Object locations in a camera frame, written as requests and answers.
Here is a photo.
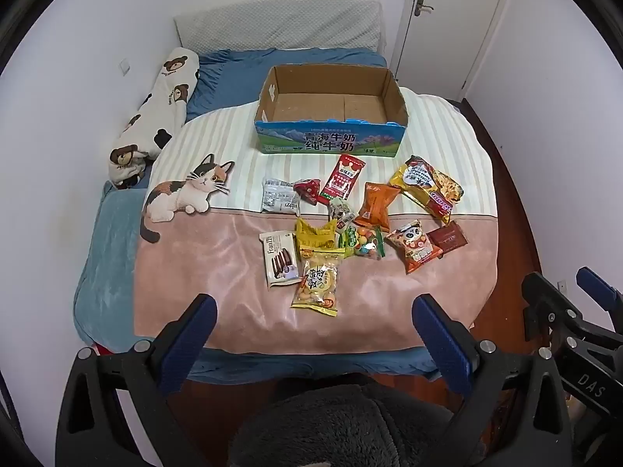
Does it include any plain yellow snack packet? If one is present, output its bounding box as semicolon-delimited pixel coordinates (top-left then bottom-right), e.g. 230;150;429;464
295;217;346;260

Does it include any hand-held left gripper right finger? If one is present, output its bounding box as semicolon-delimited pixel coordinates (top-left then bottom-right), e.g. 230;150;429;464
411;293;575;467

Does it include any cardboard box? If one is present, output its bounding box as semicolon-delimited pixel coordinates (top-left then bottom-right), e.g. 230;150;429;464
254;63;408;157

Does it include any grey fleece clothing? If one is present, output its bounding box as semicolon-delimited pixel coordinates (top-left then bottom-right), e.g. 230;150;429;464
229;383;487;467

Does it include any large yellow noodle packet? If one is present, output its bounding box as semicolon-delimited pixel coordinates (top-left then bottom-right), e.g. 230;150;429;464
388;156;465;218

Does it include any white chocolate cookie packet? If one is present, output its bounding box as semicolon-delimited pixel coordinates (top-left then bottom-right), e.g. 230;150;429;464
259;231;303;288

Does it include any tall red snack packet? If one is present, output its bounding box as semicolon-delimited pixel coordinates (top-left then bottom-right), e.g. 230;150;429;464
319;154;367;205

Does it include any red triangular snack packet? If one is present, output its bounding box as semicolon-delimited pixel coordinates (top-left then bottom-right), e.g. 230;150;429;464
293;178;322;206

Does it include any white door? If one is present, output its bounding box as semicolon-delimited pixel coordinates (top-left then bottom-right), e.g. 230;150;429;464
389;0;517;100

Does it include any long bear print pillow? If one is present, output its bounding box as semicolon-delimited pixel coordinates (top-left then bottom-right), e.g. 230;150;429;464
108;47;201;190

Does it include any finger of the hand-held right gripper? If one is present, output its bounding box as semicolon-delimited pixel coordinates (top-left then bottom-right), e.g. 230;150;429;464
577;267;623;332
522;272;582;340

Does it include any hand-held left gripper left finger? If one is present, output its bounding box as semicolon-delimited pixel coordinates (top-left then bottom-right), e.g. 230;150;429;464
55;293;218;467

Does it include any cat printed blanket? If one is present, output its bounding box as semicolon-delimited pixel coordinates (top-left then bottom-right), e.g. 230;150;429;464
132;88;500;351

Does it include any grey quilted pillow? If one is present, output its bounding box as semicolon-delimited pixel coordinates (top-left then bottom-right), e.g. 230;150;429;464
174;0;385;53

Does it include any clear yellow nut packet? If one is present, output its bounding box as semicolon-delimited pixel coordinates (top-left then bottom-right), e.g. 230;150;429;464
290;252;341;318

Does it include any green candy packet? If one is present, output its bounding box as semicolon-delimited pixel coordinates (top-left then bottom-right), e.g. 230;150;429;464
338;226;386;260

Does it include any orange panda snack packet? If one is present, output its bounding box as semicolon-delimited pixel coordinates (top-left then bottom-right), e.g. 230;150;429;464
385;220;445;274

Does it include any light blue fleece blanket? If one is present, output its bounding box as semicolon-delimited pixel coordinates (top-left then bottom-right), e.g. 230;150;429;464
73;181;151;351

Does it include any small dark red packet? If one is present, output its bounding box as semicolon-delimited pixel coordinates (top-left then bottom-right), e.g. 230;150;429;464
427;220;469;255

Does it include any small white green packet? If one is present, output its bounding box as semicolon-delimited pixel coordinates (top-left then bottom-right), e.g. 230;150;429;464
328;198;358;229

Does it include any grey silver snack packet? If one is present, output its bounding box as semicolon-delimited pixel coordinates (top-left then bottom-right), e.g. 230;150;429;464
260;177;301;214

